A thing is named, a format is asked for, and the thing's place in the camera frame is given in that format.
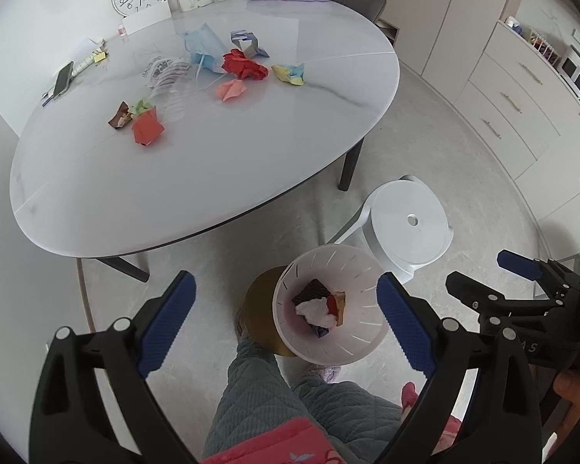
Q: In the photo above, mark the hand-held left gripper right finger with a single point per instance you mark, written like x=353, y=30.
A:
x=406, y=319

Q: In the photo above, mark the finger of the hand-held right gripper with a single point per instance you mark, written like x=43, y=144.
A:
x=469, y=292
x=517, y=263

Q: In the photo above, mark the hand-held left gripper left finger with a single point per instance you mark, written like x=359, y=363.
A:
x=167, y=319

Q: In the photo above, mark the white slotted trash bin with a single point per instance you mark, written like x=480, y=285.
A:
x=362, y=299

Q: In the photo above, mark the orange red paper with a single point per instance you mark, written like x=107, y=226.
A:
x=147, y=128

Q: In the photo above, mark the brown snack wrapper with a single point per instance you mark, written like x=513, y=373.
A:
x=120, y=115

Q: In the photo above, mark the green paper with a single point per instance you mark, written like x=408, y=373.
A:
x=142, y=105

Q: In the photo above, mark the pink paper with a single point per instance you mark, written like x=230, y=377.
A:
x=232, y=89

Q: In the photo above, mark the clear plastic bag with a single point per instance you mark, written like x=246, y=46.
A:
x=167, y=75

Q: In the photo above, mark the yellow blue paper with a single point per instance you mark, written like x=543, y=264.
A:
x=289, y=72

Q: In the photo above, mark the blue face mask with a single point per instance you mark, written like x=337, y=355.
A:
x=203, y=46

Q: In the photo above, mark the person's right hand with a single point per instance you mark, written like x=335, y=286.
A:
x=570, y=383

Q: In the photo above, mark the dark table leg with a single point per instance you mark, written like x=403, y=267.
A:
x=125, y=266
x=352, y=159

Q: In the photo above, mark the red yellow wrapper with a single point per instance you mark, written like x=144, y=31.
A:
x=336, y=302

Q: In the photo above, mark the fluffy slipper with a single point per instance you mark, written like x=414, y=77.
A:
x=241, y=321
x=326, y=373

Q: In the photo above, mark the white plastic stool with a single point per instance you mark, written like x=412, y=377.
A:
x=406, y=227

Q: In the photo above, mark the white crumpled tissue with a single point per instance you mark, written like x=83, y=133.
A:
x=314, y=312

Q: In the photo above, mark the gold round stool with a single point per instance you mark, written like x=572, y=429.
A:
x=258, y=309

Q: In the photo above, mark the dark striped wrapper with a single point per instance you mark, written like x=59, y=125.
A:
x=312, y=290

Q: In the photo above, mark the green quilted pants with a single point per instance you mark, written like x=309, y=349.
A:
x=251, y=386

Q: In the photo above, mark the pink printed garment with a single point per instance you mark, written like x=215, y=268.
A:
x=275, y=444

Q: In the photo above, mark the beige drawer cabinet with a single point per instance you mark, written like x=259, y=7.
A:
x=512, y=96

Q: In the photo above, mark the spice rack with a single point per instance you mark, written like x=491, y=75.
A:
x=544, y=48

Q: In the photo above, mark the dark pen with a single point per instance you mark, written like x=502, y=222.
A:
x=48, y=99

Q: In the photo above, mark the smartphone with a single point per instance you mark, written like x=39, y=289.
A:
x=64, y=77

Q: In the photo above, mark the wooden cubby shelf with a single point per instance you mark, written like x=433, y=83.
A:
x=389, y=31

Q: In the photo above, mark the patterned paper roll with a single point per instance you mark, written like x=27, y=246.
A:
x=83, y=66

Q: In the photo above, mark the yellow sticky note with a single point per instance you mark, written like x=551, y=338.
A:
x=100, y=56

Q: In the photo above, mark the tall beige cabinet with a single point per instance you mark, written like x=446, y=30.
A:
x=415, y=9

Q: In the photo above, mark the white paper sheet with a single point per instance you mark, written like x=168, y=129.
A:
x=84, y=47

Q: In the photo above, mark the small pink bottle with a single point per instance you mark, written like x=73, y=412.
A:
x=122, y=30

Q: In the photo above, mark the white folded card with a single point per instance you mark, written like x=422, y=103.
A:
x=147, y=19

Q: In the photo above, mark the white mug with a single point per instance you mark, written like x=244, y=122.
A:
x=189, y=0

